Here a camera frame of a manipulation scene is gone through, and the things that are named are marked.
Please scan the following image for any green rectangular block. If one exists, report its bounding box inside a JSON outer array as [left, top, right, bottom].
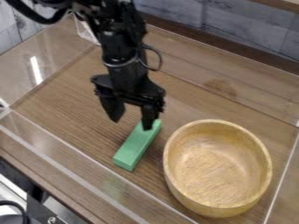
[[112, 119, 163, 172]]

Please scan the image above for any clear acrylic enclosure wall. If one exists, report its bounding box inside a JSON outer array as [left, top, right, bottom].
[[0, 17, 299, 224]]

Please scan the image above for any wooden bowl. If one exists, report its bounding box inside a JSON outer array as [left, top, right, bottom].
[[163, 119, 274, 218]]

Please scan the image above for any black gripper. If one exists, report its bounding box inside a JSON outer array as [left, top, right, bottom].
[[91, 56, 165, 130]]

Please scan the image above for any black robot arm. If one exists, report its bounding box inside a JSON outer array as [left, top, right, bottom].
[[72, 0, 165, 130]]

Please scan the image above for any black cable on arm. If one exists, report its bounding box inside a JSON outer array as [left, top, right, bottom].
[[137, 45, 163, 73]]

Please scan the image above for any clear acrylic corner bracket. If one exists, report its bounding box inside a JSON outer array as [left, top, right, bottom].
[[73, 13, 99, 45]]

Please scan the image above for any black cable lower left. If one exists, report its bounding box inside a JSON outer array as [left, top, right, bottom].
[[0, 200, 36, 224]]

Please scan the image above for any black metal frame bracket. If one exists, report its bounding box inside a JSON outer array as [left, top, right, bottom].
[[0, 158, 65, 224]]

